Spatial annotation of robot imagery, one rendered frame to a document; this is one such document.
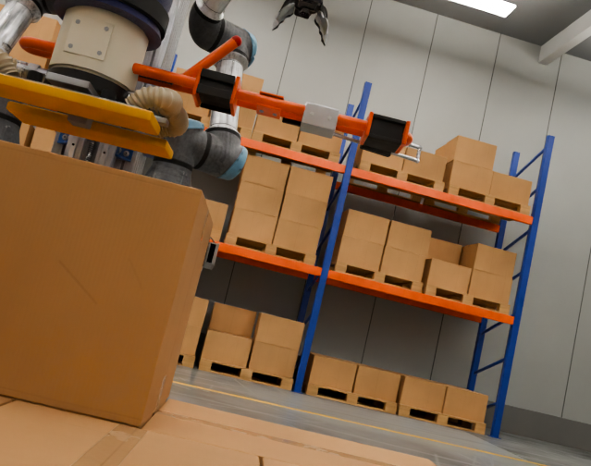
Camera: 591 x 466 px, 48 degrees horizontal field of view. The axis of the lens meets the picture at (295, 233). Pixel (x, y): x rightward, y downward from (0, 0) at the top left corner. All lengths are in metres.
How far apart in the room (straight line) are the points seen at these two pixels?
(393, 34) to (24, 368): 10.29
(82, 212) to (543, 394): 10.43
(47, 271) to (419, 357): 9.45
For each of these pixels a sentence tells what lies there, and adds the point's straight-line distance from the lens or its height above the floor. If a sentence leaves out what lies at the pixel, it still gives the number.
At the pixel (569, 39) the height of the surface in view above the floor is 5.93.
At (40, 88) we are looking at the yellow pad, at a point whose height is 1.06.
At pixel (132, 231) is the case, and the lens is 1.13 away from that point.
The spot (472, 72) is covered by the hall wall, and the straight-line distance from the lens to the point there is 11.38.
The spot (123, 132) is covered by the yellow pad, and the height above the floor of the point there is 1.06.
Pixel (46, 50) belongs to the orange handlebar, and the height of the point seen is 1.17.
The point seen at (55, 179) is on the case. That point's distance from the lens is 1.17.
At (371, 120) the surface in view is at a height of 1.19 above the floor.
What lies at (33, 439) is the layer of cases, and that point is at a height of 0.54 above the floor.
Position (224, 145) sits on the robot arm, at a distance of 1.98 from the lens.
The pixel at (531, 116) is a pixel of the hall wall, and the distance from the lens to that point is 11.60.
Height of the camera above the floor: 0.75
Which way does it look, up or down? 8 degrees up
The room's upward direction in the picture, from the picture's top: 14 degrees clockwise
